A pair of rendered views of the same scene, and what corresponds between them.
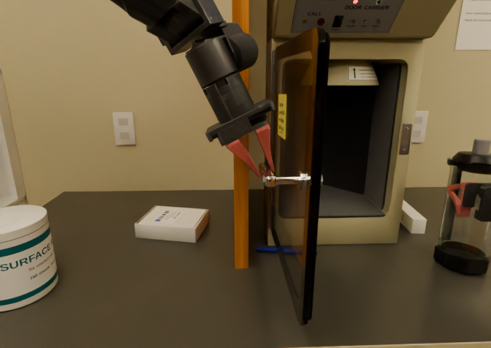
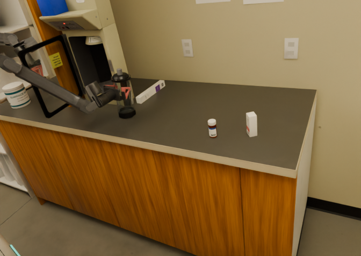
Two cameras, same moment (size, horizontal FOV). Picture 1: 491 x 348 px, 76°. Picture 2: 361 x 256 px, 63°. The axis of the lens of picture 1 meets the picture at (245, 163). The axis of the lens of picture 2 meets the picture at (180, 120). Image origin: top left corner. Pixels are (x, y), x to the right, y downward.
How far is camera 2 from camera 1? 1.67 m
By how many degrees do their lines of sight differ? 35
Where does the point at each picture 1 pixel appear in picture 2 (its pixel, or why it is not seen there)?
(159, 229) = not seen: hidden behind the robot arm
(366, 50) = (86, 33)
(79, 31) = not seen: hidden behind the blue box
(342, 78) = (87, 42)
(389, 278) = (99, 115)
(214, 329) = (44, 119)
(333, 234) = not seen: hidden behind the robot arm
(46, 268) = (22, 99)
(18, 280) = (15, 101)
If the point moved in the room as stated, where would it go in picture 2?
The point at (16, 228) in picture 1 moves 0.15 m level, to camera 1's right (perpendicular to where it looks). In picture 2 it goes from (11, 88) to (24, 90)
